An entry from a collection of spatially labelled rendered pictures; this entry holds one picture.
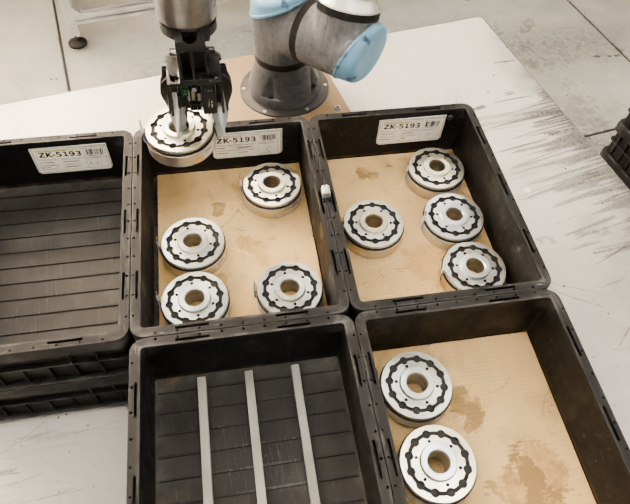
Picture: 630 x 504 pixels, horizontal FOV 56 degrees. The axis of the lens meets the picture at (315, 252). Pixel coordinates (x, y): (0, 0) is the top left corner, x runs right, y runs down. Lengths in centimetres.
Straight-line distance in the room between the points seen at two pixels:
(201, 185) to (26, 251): 31
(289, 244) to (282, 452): 35
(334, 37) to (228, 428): 68
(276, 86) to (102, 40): 177
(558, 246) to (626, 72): 189
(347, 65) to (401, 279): 39
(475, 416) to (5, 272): 76
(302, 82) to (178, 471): 78
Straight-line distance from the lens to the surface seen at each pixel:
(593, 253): 131
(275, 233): 102
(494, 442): 90
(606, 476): 89
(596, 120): 277
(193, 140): 92
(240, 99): 131
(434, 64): 161
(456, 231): 103
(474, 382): 93
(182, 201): 108
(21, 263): 108
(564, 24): 327
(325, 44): 112
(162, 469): 86
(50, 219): 111
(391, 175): 113
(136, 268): 89
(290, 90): 125
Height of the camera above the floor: 165
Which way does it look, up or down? 55 degrees down
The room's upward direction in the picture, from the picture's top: 4 degrees clockwise
